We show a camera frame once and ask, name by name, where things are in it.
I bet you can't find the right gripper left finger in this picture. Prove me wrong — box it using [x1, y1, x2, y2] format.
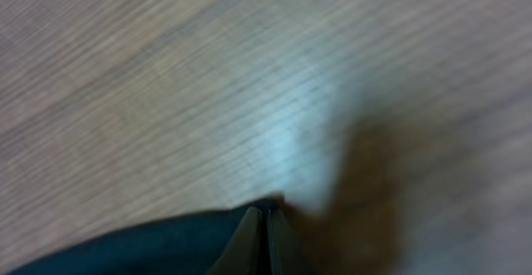
[209, 208, 262, 275]

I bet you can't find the black t-shirt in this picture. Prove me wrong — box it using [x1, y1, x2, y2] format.
[14, 199, 280, 275]

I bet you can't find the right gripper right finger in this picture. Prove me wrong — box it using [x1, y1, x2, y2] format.
[266, 209, 317, 275]

